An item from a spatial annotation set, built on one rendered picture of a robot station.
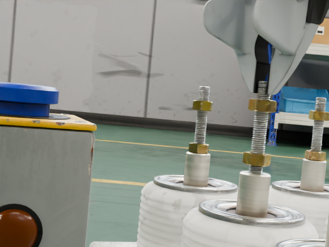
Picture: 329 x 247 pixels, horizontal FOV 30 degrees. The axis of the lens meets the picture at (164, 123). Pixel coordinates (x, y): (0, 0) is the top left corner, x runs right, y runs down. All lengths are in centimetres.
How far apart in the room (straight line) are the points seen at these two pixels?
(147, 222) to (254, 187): 13
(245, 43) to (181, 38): 493
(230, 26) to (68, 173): 19
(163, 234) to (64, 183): 24
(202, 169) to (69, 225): 26
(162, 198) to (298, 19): 19
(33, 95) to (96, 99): 508
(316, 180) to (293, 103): 416
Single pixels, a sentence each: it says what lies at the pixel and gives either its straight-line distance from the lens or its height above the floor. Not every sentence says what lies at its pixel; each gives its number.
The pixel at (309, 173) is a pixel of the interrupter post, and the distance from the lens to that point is 59.
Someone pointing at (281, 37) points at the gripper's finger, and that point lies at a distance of 41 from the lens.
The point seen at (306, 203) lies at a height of 25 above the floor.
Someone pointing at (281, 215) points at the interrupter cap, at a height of 25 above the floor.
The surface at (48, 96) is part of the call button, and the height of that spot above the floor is 33.
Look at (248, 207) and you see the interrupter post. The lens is 44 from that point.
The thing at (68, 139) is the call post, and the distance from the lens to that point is 29.
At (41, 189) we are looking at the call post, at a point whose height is 28.
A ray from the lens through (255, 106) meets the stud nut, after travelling 43.
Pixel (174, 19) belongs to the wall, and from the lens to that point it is 539.
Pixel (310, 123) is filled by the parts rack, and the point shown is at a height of 19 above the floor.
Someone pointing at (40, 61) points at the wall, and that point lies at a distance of 546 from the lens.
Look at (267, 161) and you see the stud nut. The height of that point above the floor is 29.
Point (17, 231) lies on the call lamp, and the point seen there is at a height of 26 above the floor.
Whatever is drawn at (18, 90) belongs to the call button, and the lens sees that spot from 30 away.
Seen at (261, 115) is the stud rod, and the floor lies 32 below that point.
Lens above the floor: 33
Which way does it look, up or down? 3 degrees down
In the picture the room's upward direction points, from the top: 5 degrees clockwise
